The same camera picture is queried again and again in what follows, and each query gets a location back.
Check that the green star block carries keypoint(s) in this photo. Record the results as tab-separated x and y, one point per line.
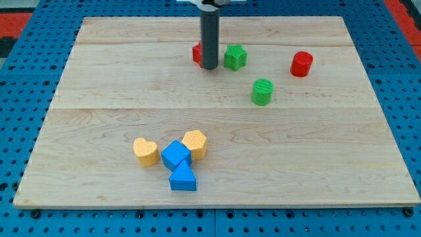
235	57

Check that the yellow hexagon block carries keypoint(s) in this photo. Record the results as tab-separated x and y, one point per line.
196	142

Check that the blue cube block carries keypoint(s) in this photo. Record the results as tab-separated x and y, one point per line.
174	154

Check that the green cylinder block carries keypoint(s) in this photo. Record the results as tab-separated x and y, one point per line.
262	92

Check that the blue triangle block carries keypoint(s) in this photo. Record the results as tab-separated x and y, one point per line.
183	178

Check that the red block behind rod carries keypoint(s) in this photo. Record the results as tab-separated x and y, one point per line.
197	54

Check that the yellow heart block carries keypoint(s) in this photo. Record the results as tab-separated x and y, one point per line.
146	152

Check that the wooden board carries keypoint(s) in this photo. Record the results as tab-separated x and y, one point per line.
323	140

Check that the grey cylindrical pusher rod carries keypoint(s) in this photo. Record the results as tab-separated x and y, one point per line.
209	21

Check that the red cylinder block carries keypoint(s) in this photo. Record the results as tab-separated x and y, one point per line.
301	64

